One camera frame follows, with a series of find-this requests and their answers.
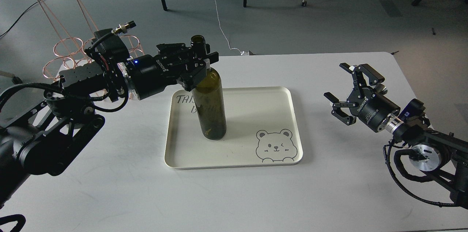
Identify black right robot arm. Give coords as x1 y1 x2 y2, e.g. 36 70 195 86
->
324 63 468 209

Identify copper wire wine rack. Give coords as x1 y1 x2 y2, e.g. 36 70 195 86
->
37 0 144 102

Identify silver metal jigger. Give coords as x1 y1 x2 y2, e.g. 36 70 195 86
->
374 84 388 95

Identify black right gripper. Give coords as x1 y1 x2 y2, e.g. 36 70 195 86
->
323 63 400 132

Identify dark green wine bottle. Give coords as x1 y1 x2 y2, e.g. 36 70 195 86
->
190 35 227 141

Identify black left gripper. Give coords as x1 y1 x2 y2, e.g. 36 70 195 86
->
127 42 219 100

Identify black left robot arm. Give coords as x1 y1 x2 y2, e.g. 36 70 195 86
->
0 21 219 207

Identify cream bear serving tray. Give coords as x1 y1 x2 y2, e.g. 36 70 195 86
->
164 86 303 170

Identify black chair caster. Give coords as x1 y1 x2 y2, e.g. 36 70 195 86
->
0 70 23 85

